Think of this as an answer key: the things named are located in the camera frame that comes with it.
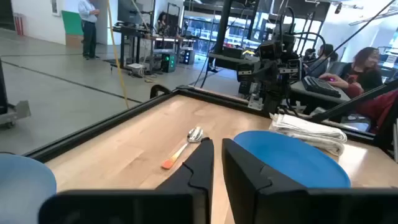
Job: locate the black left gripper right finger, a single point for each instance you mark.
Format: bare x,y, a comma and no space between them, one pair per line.
248,193

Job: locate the light blue bowl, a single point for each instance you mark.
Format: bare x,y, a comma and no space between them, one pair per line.
21,186

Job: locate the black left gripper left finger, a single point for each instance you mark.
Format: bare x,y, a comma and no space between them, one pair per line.
192,186

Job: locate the grey desk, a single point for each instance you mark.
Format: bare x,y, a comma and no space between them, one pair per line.
311,95

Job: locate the blue plate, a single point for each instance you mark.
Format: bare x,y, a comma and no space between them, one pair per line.
292,161

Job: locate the black computer tower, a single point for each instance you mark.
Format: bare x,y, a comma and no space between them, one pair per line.
188,57

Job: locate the black monitor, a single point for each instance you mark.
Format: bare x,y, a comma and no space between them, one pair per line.
129,12

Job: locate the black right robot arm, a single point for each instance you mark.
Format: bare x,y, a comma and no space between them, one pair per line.
287,43

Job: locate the white checked folded cloth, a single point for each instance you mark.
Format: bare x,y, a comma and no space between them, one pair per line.
311,132

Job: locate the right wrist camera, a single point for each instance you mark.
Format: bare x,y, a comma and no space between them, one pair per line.
268,50

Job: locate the green board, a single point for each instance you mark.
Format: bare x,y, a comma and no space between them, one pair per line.
72,22

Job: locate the black table frame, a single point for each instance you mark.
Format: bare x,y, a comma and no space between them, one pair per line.
93,124

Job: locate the computer tower with green light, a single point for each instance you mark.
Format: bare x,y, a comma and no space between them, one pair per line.
168,62

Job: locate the person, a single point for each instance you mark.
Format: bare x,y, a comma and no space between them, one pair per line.
321,62
88,31
162,23
363,71

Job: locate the black keyboard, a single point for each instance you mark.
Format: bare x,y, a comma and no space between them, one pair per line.
320,86

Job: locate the cardboard box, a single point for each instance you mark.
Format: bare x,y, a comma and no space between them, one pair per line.
74,41

